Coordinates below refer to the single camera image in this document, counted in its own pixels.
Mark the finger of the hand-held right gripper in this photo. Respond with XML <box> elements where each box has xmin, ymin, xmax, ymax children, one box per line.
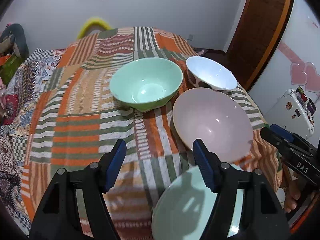
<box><xmin>260</xmin><ymin>127</ymin><xmax>292</xmax><ymax>155</ymax></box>
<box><xmin>271</xmin><ymin>124</ymin><xmax>302</xmax><ymax>143</ymax></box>

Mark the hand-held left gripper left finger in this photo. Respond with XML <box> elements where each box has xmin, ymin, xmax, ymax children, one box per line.
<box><xmin>29</xmin><ymin>139</ymin><xmax>127</xmax><ymax>240</ymax></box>

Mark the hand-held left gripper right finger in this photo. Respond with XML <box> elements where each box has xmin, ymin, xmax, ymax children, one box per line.
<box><xmin>192</xmin><ymin>139</ymin><xmax>290</xmax><ymax>240</ymax></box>

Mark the pink bowl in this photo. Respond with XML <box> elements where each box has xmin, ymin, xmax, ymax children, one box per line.
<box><xmin>172</xmin><ymin>88</ymin><xmax>254</xmax><ymax>163</ymax></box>

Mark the light green plate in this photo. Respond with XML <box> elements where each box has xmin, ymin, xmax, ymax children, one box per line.
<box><xmin>151</xmin><ymin>164</ymin><xmax>244</xmax><ymax>240</ymax></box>

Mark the white bowl with dark spots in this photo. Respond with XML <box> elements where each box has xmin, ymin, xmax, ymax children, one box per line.
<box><xmin>186</xmin><ymin>56</ymin><xmax>237</xmax><ymax>94</ymax></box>

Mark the green bowl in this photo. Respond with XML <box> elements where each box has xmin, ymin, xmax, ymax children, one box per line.
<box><xmin>109</xmin><ymin>57</ymin><xmax>183</xmax><ymax>112</ymax></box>

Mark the person's right hand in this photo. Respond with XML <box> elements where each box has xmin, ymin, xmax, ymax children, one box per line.
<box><xmin>282</xmin><ymin>180</ymin><xmax>304</xmax><ymax>213</ymax></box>

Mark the white suitcase with stickers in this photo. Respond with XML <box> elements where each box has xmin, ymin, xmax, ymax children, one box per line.
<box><xmin>264</xmin><ymin>87</ymin><xmax>318</xmax><ymax>138</ymax></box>

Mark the orange striped blanket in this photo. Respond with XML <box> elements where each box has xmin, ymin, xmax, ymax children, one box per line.
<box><xmin>21</xmin><ymin>26</ymin><xmax>283</xmax><ymax>238</ymax></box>

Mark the small pink heart sticker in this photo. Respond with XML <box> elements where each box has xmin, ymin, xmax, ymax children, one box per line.
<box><xmin>290</xmin><ymin>62</ymin><xmax>308</xmax><ymax>85</ymax></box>

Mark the large pink heart sticker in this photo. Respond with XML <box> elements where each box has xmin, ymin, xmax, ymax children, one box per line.
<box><xmin>304</xmin><ymin>62</ymin><xmax>320</xmax><ymax>93</ymax></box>

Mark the white sliding wardrobe door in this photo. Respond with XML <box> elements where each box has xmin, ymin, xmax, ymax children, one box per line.
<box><xmin>246</xmin><ymin>0</ymin><xmax>320</xmax><ymax>140</ymax></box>

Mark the brown wooden door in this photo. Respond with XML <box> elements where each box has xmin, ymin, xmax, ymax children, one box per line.
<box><xmin>226</xmin><ymin>0</ymin><xmax>294</xmax><ymax>90</ymax></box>

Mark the patchwork patterned quilt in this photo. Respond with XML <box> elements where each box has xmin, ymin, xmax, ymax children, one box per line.
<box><xmin>0</xmin><ymin>49</ymin><xmax>63</xmax><ymax>233</ymax></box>

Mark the green cardboard box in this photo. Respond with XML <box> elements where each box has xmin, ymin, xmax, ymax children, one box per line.
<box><xmin>0</xmin><ymin>55</ymin><xmax>27</xmax><ymax>85</ymax></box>

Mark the yellow foam arch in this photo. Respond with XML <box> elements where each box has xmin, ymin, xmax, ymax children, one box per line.
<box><xmin>76</xmin><ymin>17</ymin><xmax>112</xmax><ymax>40</ymax></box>

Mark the grey plush toy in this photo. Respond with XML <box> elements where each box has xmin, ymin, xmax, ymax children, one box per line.
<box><xmin>0</xmin><ymin>23</ymin><xmax>29</xmax><ymax>60</ymax></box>

